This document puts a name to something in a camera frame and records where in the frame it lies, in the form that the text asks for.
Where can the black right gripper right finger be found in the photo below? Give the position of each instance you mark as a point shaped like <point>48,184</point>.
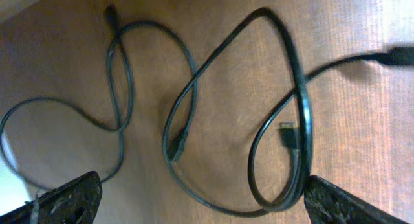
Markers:
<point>328,203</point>

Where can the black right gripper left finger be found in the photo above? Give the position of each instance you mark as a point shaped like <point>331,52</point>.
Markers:
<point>74,202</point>

